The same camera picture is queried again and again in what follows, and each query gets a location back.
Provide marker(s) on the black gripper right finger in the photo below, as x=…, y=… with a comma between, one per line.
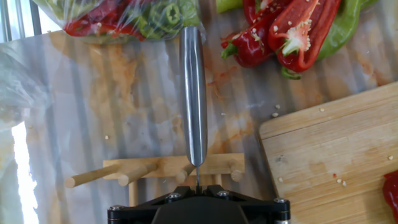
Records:
x=267, y=213

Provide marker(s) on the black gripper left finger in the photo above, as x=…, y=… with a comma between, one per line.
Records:
x=133, y=213

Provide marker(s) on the steel cleaver knife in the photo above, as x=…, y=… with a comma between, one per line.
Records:
x=192, y=93

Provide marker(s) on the bag of chopped peppers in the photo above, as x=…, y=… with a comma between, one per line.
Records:
x=124, y=18

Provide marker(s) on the wooden peg rack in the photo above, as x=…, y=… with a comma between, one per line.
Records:
x=140, y=161

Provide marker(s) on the bamboo cutting board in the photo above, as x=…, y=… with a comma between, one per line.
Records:
x=326, y=155

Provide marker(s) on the marble pattern plastic mat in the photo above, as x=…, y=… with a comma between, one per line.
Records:
x=124, y=93

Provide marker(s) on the red pepper piece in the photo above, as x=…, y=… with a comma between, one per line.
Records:
x=391, y=193

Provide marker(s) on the empty clear plastic bag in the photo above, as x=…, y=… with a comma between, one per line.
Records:
x=18, y=93

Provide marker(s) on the red pepper with green stem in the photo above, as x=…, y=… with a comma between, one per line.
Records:
x=252, y=46

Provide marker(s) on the halved red pepper with seeds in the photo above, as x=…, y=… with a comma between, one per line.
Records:
x=323, y=25

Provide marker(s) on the large green pepper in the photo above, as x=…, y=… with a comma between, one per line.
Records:
x=345, y=28

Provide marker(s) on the dark red pepper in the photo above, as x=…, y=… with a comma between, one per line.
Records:
x=248, y=9

